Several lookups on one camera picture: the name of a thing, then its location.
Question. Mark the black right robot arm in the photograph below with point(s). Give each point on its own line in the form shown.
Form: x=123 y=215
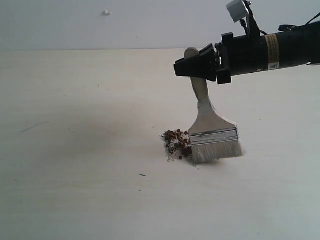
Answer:
x=299 y=45

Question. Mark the scattered brown pellets and rice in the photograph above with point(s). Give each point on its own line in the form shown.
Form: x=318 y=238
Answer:
x=177 y=146

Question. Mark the white-bristle paintbrush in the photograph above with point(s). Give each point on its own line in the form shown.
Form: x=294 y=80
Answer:
x=212 y=136

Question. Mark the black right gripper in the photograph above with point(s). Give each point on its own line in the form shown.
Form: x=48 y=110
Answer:
x=238 y=56

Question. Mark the white wall hook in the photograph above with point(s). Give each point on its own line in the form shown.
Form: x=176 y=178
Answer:
x=106 y=13

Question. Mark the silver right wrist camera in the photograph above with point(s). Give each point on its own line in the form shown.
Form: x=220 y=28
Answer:
x=238 y=10

